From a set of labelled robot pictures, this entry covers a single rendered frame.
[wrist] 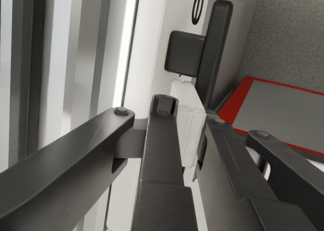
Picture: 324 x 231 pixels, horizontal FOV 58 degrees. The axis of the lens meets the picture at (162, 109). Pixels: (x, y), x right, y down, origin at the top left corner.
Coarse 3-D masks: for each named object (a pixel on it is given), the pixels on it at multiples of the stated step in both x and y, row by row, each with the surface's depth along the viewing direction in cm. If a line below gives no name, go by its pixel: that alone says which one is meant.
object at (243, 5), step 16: (208, 0) 34; (240, 0) 59; (208, 16) 37; (240, 16) 66; (240, 32) 74; (224, 48) 56; (240, 48) 86; (224, 64) 62; (192, 80) 38; (224, 80) 70; (224, 96) 80
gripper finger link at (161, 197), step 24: (168, 96) 13; (168, 120) 12; (144, 144) 11; (168, 144) 10; (144, 168) 8; (168, 168) 8; (144, 192) 6; (168, 192) 6; (144, 216) 5; (168, 216) 6; (192, 216) 6
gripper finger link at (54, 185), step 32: (96, 128) 10; (128, 128) 12; (32, 160) 8; (64, 160) 8; (96, 160) 9; (0, 192) 6; (32, 192) 6; (64, 192) 8; (96, 192) 10; (0, 224) 6; (32, 224) 6; (64, 224) 8
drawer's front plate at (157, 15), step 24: (144, 0) 18; (168, 0) 18; (192, 0) 22; (144, 24) 18; (168, 24) 19; (192, 24) 24; (144, 48) 18; (144, 72) 19; (168, 72) 21; (144, 96) 19; (120, 192) 21; (120, 216) 22
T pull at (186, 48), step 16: (224, 0) 18; (224, 16) 18; (176, 32) 19; (208, 32) 18; (224, 32) 18; (176, 48) 19; (192, 48) 19; (208, 48) 19; (176, 64) 20; (192, 64) 19; (208, 64) 19; (208, 80) 19; (208, 96) 19
